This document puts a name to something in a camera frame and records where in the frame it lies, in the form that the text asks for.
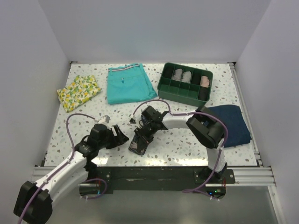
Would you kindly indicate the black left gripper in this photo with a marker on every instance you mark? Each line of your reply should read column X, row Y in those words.
column 120, row 138

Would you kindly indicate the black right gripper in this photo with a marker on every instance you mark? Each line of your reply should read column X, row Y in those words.
column 140, row 133

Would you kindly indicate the navy white striped underwear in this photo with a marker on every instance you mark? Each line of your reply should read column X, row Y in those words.
column 143, row 136

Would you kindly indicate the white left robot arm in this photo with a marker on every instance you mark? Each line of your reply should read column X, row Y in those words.
column 36, row 200

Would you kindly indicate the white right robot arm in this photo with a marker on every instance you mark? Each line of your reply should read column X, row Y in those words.
column 208, row 129

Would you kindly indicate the teal folded shorts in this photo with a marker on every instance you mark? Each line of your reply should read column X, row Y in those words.
column 129, row 84

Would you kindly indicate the green divided organizer box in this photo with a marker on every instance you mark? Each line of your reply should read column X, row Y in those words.
column 185, row 93

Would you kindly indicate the grey rolled sock left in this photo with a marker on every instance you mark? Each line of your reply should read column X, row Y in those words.
column 177, row 75

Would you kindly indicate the lemon print folded cloth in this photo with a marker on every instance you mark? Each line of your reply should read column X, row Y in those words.
column 79, row 91

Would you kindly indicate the white grey rolled sock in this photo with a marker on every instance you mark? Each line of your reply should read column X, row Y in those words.
column 186, row 77

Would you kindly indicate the black rolled garment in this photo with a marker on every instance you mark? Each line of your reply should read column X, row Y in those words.
column 196, row 76

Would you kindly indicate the pink rolled garment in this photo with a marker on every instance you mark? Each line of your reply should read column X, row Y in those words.
column 204, row 82

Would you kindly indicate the dark blue folded garment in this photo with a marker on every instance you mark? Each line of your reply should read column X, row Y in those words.
column 231, row 116

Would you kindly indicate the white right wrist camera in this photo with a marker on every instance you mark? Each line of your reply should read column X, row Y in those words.
column 133, row 119

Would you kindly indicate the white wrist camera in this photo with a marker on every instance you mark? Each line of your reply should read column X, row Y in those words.
column 103, row 120
column 133, row 119

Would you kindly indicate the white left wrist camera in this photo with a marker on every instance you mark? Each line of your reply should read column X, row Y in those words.
column 103, row 120

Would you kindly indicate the aluminium frame rail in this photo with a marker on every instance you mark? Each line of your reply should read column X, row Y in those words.
column 254, row 186

